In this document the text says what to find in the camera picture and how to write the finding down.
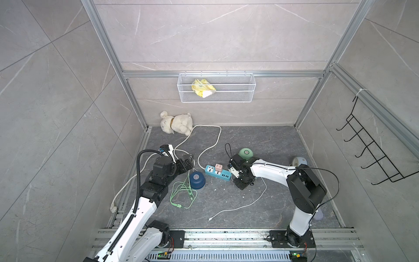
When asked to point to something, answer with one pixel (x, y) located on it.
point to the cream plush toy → (181, 123)
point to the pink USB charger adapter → (219, 167)
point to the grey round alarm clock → (298, 161)
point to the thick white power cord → (113, 207)
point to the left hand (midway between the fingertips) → (187, 156)
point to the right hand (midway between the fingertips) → (242, 183)
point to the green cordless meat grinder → (246, 153)
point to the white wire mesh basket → (230, 88)
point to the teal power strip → (224, 174)
